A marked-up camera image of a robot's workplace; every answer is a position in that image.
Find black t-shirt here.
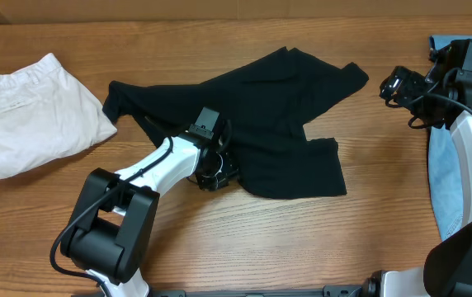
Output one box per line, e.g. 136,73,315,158
103,48,369,199

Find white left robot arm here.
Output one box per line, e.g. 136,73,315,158
50,108,238,297

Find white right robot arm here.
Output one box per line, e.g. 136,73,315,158
342,35,472,297

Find light blue denim jeans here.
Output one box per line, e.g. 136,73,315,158
427,35,472,242

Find folded white shorts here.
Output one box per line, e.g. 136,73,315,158
0,54,117,180

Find black base frame rail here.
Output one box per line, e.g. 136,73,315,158
148,280,380,297

